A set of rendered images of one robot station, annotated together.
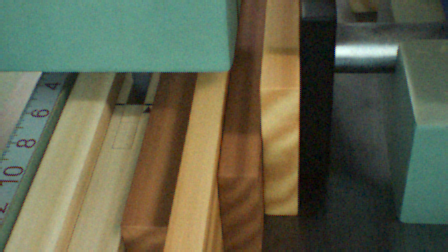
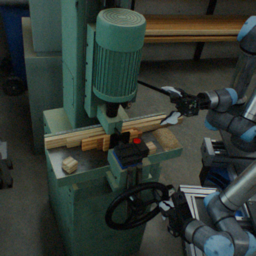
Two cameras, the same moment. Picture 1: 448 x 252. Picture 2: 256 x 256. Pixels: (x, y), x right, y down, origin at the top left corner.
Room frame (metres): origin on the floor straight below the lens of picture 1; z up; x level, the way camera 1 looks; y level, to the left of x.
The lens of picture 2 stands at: (-0.33, -0.86, 1.88)
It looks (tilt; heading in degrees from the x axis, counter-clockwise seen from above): 40 degrees down; 52
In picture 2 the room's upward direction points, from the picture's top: 9 degrees clockwise
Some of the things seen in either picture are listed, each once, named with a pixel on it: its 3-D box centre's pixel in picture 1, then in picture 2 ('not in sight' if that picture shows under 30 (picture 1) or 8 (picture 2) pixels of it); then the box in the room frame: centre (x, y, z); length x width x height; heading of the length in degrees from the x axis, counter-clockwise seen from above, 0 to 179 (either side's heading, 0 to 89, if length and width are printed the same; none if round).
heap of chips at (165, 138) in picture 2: not in sight; (166, 136); (0.52, -0.09, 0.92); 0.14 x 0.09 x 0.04; 82
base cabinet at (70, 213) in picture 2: not in sight; (94, 191); (0.29, 0.16, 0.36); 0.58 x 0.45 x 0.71; 82
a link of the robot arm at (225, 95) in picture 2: not in sight; (222, 98); (0.67, -0.20, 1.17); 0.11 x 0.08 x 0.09; 172
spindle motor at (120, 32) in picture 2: not in sight; (117, 57); (0.28, 0.04, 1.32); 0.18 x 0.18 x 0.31
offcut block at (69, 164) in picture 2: not in sight; (69, 164); (0.04, -0.05, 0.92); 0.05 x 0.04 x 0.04; 108
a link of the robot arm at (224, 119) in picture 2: not in sight; (218, 118); (0.67, -0.22, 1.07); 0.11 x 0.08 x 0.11; 111
